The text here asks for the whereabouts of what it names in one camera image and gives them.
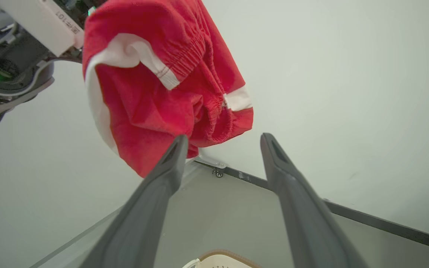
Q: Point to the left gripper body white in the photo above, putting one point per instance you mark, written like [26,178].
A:
[39,24]

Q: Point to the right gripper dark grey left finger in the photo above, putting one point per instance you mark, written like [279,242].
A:
[143,216]

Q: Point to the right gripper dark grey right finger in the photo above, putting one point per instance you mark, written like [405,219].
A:
[307,216]

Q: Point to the red shorts with white stripes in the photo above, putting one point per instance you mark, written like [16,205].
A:
[162,85]

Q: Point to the cream perforated laundry basket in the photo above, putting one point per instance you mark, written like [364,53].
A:
[222,260]

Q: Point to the black baseboard strip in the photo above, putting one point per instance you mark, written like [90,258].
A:
[330,206]

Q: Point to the small black caster wheel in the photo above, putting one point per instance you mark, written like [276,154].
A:
[219,173]

